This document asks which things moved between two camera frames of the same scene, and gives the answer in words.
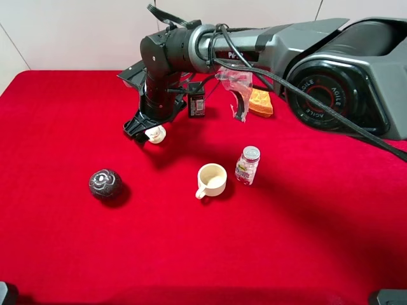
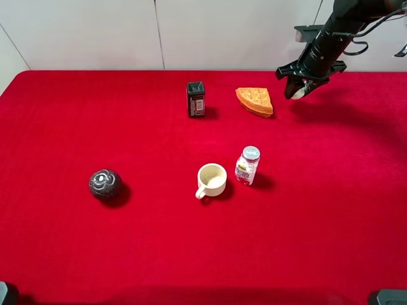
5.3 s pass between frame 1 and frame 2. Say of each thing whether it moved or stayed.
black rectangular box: stayed
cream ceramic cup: stayed
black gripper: moved
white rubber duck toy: moved
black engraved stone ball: stayed
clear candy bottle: stayed
